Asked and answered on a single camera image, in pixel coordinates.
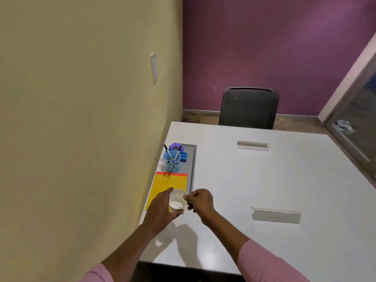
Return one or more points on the person's left hand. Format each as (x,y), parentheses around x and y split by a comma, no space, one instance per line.
(160,209)

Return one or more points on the person's right hand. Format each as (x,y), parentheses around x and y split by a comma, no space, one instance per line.
(202,202)

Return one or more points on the person's left thumb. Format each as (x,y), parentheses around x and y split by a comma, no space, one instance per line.
(169,193)

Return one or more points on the person's right thumb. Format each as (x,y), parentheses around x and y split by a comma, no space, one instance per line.
(186,197)

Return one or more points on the white paper cup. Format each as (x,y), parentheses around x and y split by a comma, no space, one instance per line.
(177,200)

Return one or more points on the person's left forearm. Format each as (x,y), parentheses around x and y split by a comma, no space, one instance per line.
(129,252)

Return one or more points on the person's right forearm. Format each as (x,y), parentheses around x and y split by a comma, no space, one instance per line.
(226,234)

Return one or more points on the yellow notepad with red strip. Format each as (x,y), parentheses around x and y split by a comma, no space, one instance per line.
(166,189)

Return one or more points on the blue transparent pen holder cup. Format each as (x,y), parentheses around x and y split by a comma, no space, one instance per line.
(172,164)

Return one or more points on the grey desk tray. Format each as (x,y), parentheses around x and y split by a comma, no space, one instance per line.
(192,167)

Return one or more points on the blue ridged tray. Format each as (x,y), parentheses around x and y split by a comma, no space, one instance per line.
(184,157)

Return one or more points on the black pen with white tip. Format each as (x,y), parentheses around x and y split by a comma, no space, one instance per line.
(167,154)
(177,154)

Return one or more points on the purple stapler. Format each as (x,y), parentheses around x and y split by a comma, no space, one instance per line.
(175,147)

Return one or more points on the black office chair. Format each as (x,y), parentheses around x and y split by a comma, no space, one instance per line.
(248,108)

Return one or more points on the white wall switch plate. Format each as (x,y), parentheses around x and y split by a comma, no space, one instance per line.
(153,68)

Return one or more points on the glass door with frame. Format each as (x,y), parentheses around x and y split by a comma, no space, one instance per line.
(354,120)

